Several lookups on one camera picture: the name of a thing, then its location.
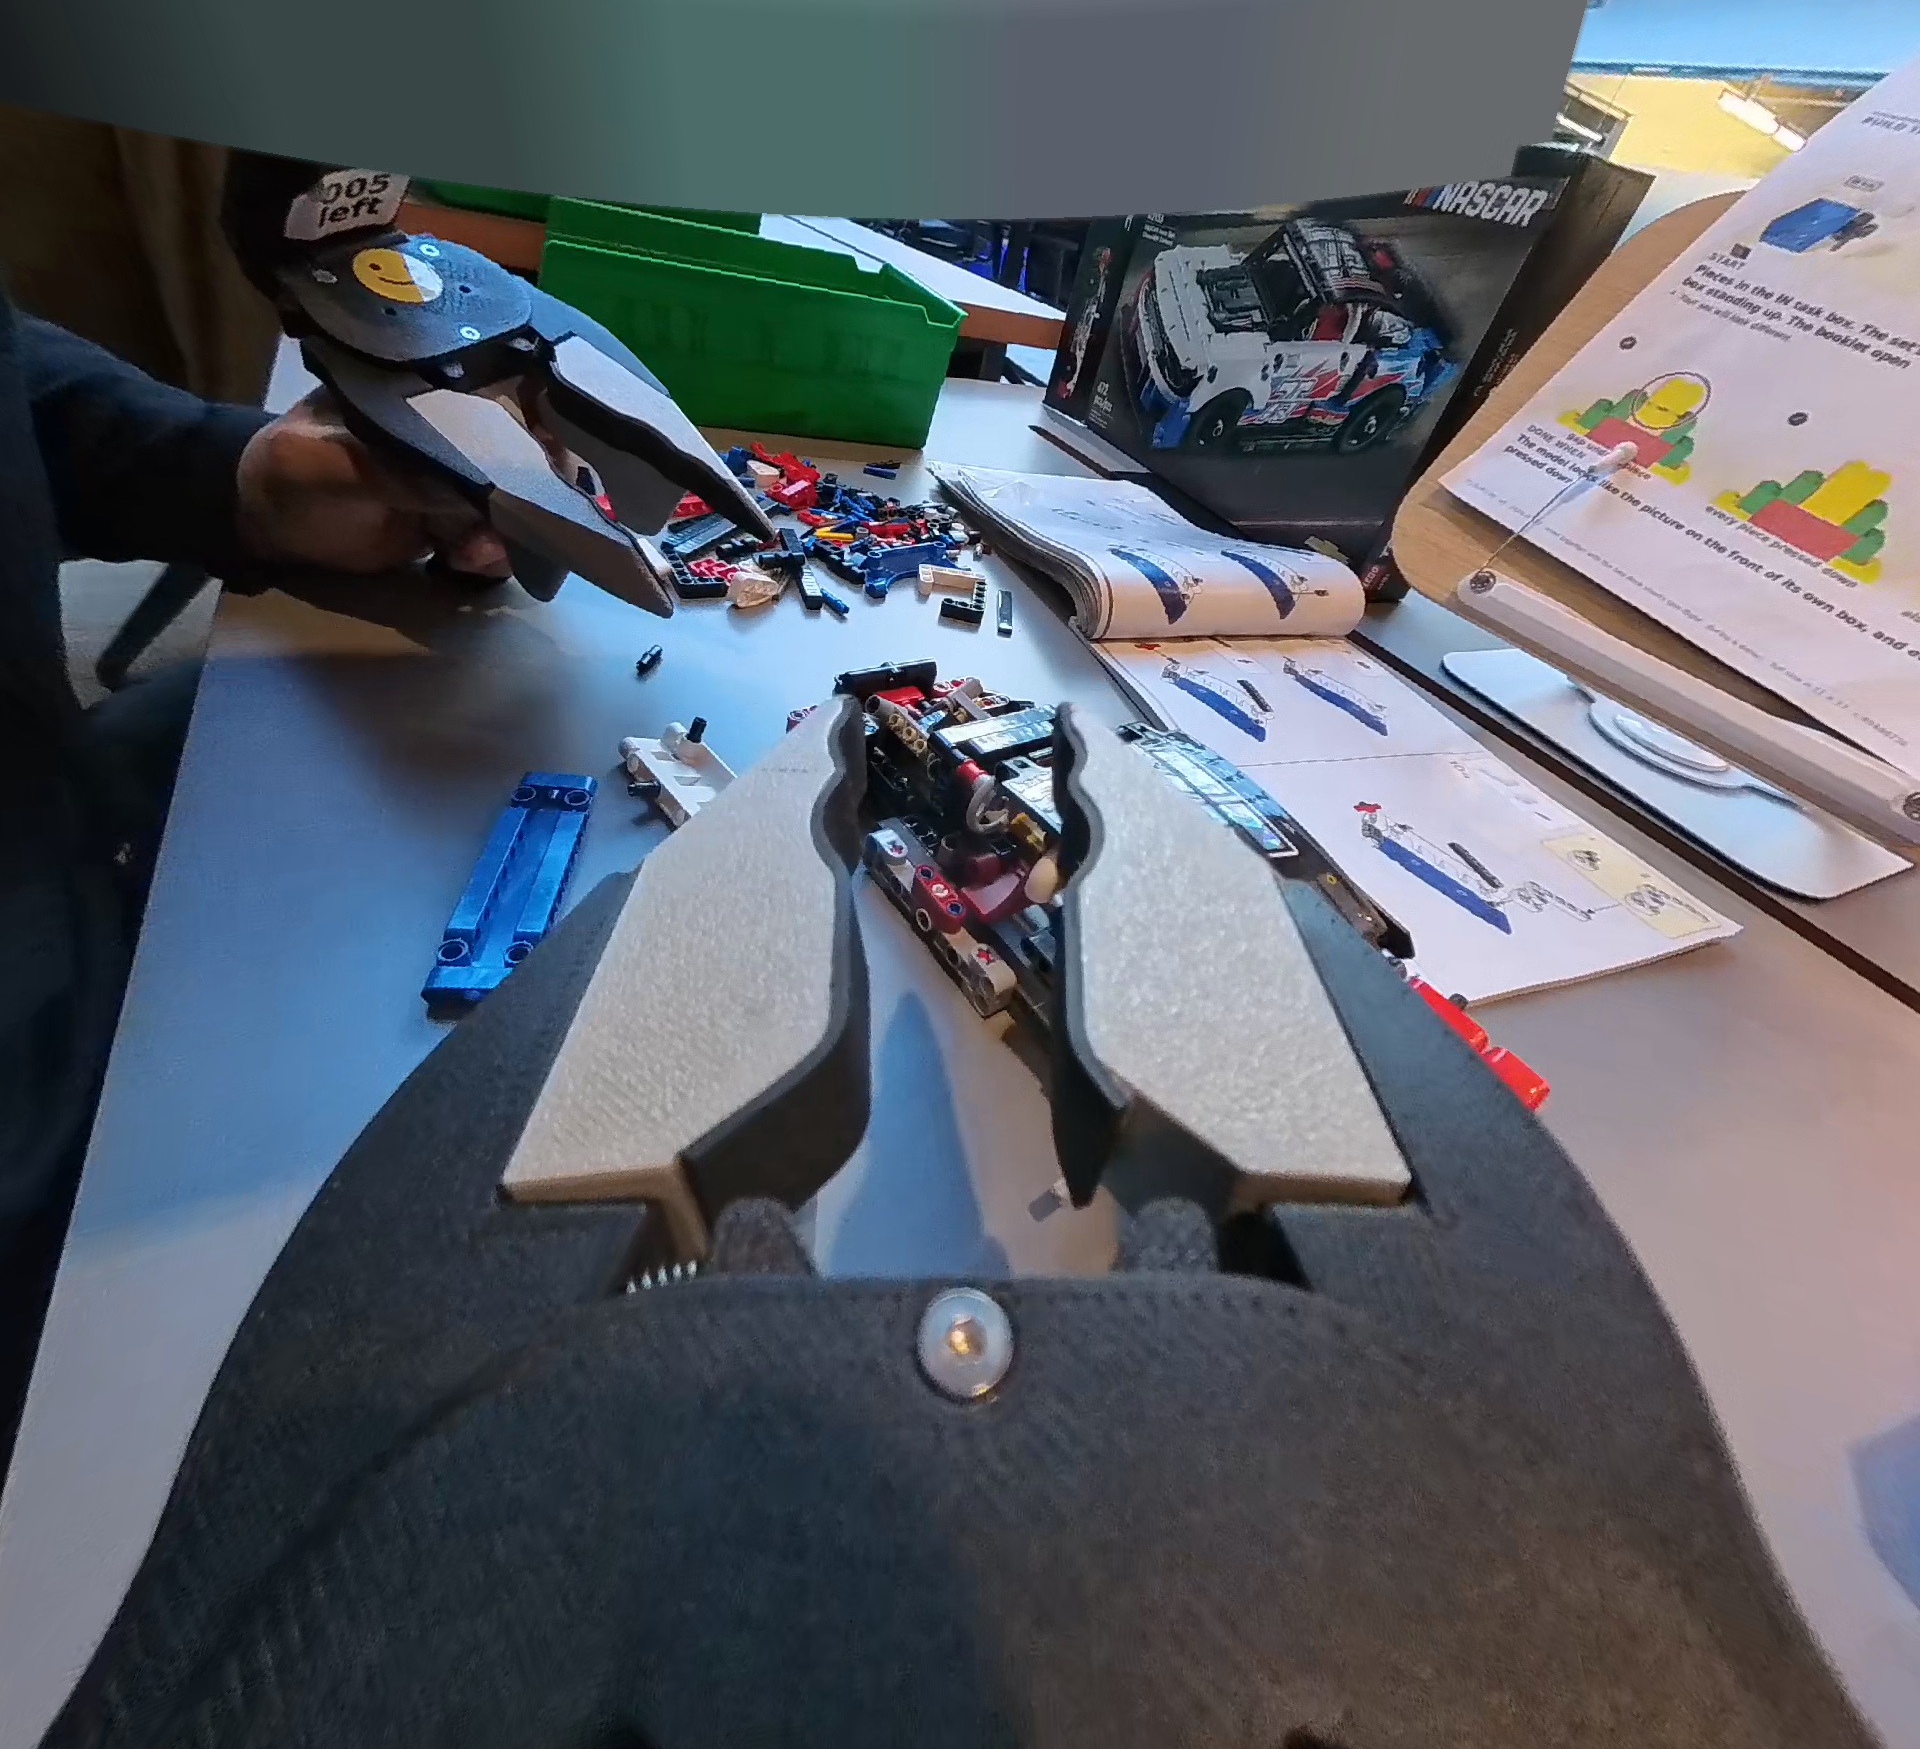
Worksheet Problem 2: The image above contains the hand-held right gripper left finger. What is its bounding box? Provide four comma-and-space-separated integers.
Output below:
503, 696, 876, 1209

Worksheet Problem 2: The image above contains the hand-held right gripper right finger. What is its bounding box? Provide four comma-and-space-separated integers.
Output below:
1047, 702, 1415, 1248

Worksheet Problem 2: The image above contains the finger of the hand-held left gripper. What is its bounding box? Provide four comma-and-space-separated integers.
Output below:
545, 331, 783, 551
406, 388, 677, 622

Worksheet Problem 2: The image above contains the pile of toy bricks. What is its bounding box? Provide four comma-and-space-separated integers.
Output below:
661, 437, 1022, 633

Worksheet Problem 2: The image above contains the blue toy brick panel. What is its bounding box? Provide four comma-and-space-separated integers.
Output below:
420, 770, 600, 1008

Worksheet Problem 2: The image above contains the white toy brick panel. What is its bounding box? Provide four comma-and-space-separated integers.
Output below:
618, 718, 741, 825

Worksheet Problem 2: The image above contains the person's left forearm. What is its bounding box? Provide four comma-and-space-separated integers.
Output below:
0, 294, 280, 581

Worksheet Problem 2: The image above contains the light grey desk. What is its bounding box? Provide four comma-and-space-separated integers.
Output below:
0, 340, 1920, 1749

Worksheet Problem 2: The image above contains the person's left hand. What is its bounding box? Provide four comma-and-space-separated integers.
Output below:
238, 388, 520, 581

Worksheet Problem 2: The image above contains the green corrugated plastic bin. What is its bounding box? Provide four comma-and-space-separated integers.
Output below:
406, 178, 767, 239
539, 196, 967, 450

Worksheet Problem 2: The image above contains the toy brick instruction manual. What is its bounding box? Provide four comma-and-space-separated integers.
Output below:
930, 461, 1745, 1007

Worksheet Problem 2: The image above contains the background table with wooden edge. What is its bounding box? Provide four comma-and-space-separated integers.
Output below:
758, 212, 1071, 355

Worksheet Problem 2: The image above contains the toy brick car model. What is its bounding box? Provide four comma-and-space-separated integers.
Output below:
832, 658, 1553, 1113

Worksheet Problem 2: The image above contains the wooden document stand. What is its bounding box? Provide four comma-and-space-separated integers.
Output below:
1386, 189, 1920, 903

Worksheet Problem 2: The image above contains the black toy set box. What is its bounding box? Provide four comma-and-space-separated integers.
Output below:
1038, 151, 1651, 565

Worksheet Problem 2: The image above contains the person's torso in dark clothing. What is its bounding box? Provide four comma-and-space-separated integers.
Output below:
0, 548, 196, 1482

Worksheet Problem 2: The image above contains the printed instruction sheet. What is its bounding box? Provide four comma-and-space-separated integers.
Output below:
1440, 53, 1920, 782

